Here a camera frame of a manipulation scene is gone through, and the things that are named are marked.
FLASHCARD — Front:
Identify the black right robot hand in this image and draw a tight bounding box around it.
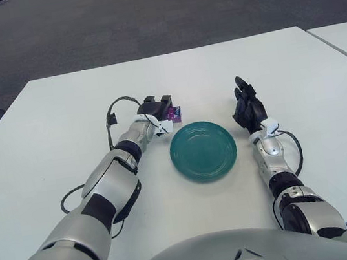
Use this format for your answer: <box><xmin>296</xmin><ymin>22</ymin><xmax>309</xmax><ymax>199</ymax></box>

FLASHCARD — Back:
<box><xmin>226</xmin><ymin>72</ymin><xmax>271</xmax><ymax>136</ymax></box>

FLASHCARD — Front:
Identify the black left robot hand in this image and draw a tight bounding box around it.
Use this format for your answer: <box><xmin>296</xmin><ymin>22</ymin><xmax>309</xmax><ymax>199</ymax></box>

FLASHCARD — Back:
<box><xmin>134</xmin><ymin>92</ymin><xmax>176</xmax><ymax>125</ymax></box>

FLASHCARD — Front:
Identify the blue purple gum box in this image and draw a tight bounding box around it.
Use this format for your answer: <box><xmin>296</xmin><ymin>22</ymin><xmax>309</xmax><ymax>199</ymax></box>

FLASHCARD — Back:
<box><xmin>165</xmin><ymin>104</ymin><xmax>184</xmax><ymax>125</ymax></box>

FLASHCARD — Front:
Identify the teal green round plate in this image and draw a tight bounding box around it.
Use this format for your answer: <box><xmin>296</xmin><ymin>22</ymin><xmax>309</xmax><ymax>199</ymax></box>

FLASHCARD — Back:
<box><xmin>165</xmin><ymin>116</ymin><xmax>243</xmax><ymax>188</ymax></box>

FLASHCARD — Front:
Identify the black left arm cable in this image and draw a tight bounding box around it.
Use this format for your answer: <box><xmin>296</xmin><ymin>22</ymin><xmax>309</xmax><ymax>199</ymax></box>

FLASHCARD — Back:
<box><xmin>45</xmin><ymin>94</ymin><xmax>163</xmax><ymax>245</ymax></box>

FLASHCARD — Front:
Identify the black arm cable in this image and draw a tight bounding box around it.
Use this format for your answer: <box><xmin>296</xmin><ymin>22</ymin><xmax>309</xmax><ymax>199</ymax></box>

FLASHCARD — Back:
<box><xmin>45</xmin><ymin>94</ymin><xmax>163</xmax><ymax>245</ymax></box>
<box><xmin>274</xmin><ymin>126</ymin><xmax>306</xmax><ymax>177</ymax></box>

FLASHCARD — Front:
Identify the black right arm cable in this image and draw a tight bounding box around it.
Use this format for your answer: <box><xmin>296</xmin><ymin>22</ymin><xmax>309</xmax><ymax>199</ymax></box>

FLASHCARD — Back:
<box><xmin>274</xmin><ymin>126</ymin><xmax>306</xmax><ymax>177</ymax></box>

